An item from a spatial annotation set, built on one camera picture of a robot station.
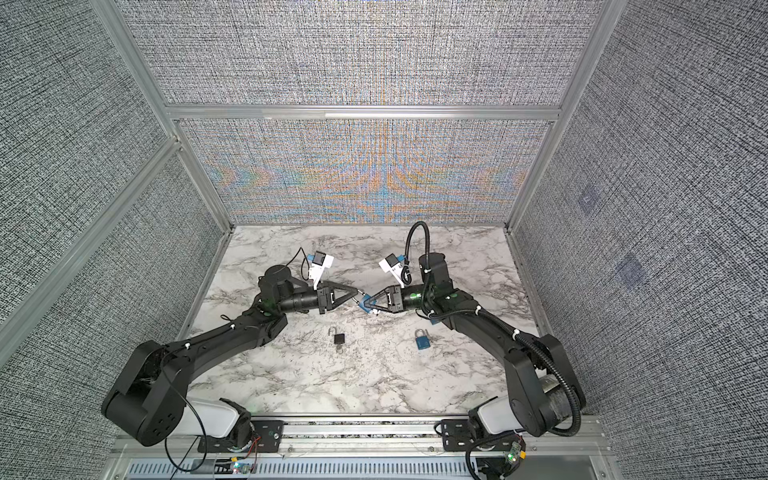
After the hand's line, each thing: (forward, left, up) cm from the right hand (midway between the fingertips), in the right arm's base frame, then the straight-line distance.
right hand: (367, 303), depth 75 cm
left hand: (+1, +3, +1) cm, 3 cm away
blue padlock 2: (-1, -15, -20) cm, 26 cm away
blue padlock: (-1, +1, +1) cm, 2 cm away
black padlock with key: (0, +10, -20) cm, 22 cm away
